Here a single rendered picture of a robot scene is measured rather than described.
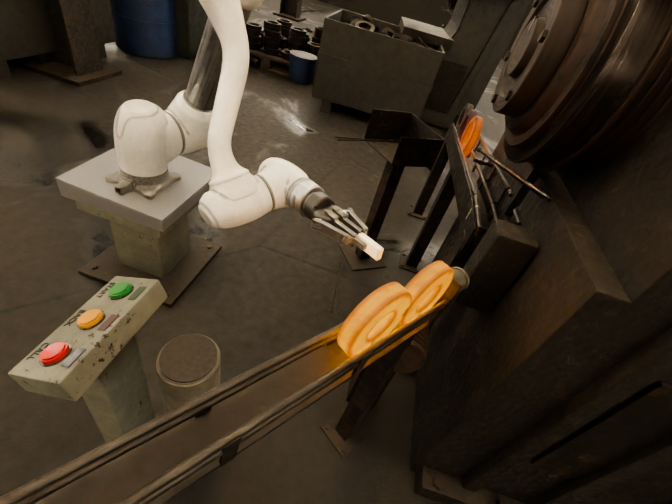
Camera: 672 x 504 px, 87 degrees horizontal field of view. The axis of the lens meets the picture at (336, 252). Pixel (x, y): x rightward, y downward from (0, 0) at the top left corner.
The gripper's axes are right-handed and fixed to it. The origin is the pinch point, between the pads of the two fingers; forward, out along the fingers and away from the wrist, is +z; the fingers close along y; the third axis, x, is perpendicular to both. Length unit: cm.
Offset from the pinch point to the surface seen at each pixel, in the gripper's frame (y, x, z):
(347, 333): 22.2, 1.4, 16.3
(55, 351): 58, -9, -12
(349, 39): -182, 11, -205
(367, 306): 19.1, 6.0, 16.4
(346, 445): 1, -71, 14
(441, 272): 0.0, 5.7, 17.7
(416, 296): 5.9, 2.3, 17.5
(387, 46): -202, 12, -180
